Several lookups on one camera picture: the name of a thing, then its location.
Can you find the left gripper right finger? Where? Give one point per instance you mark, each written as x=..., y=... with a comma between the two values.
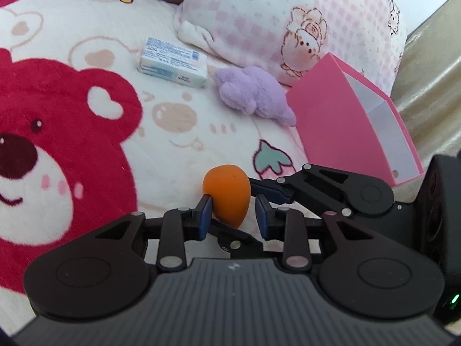
x=288, y=226

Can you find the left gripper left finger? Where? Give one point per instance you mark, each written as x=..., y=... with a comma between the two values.
x=180, y=225

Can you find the orange makeup sponge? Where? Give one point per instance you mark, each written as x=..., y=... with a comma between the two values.
x=230, y=189

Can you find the pink storage box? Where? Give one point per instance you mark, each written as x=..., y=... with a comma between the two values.
x=346, y=122

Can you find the purple plush toy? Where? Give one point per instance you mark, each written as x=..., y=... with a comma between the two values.
x=252, y=90

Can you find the bear print blanket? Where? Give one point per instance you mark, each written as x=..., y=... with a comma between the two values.
x=86, y=138

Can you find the beige headboard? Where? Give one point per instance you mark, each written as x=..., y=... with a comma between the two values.
x=426, y=91

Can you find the white blue soap box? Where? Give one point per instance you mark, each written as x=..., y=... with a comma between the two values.
x=174, y=63

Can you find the pink checkered pillow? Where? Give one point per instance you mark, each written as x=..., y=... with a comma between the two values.
x=288, y=37

